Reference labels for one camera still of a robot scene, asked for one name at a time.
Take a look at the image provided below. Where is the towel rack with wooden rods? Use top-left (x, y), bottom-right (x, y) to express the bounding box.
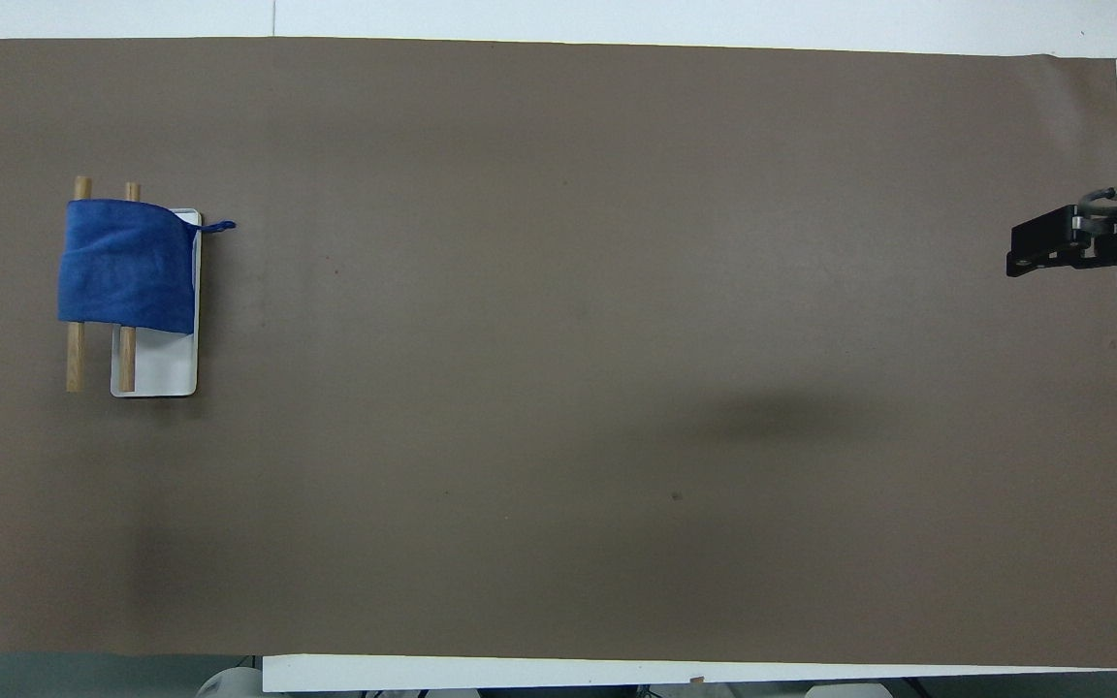
top-left (66, 175), bottom-right (203, 398)

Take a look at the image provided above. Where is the blue towel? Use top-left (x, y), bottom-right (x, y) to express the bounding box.
top-left (57, 199), bottom-right (237, 335)

